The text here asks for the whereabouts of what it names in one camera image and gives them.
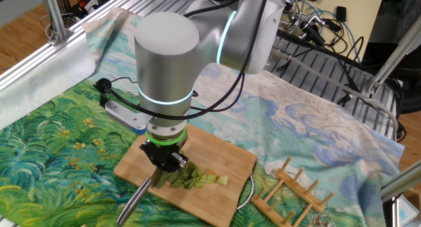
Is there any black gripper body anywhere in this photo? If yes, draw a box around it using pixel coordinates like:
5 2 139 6
141 139 189 172

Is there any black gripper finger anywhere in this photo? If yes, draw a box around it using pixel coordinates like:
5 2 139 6
167 153 189 172
139 140 162 170

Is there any steel cleaver knife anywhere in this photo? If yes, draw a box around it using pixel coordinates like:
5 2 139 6
116 167 162 227

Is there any wooden cutting board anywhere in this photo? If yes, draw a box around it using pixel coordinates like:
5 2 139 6
113 123 257 227

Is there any wooden peg dish rack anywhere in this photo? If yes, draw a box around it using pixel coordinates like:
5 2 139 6
250 156 335 227

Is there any painted landscape tablecloth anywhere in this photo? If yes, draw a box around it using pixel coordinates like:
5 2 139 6
0 6 405 227

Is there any clear plastic bag of screws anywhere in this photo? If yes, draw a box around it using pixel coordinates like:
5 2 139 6
311 213 330 227

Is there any black power adapter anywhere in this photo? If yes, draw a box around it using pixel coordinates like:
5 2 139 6
335 5 348 23

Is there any beige board panel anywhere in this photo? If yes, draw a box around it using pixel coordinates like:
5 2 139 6
305 0 386 62

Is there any clear plastic box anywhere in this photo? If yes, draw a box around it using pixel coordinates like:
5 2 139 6
397 193 420 227

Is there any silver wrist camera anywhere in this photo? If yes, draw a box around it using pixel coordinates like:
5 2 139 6
104 99 149 135

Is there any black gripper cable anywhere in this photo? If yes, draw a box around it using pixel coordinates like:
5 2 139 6
94 0 269 121

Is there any slanted aluminium frame beam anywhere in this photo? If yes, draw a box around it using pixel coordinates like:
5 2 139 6
39 0 75 46

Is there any white hose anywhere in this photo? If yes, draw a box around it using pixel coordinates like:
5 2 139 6
271 47 399 139

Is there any black camera on mount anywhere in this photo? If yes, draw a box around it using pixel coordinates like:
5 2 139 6
289 14 327 47

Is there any aluminium frame post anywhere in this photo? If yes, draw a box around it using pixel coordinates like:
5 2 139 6
366 16 421 97
380 161 421 203

